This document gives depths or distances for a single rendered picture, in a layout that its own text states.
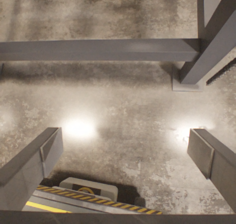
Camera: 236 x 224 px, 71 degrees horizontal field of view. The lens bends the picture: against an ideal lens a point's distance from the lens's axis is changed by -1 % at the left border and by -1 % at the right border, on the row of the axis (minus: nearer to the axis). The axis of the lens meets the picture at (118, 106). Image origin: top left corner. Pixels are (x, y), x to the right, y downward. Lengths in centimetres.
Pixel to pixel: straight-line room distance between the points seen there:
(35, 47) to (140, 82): 52
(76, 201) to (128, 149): 38
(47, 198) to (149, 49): 62
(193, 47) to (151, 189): 67
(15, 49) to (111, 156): 66
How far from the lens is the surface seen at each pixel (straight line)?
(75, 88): 100
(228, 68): 70
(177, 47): 63
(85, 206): 65
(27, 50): 77
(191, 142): 17
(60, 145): 17
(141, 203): 82
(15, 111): 118
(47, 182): 96
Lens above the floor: 89
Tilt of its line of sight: 78 degrees down
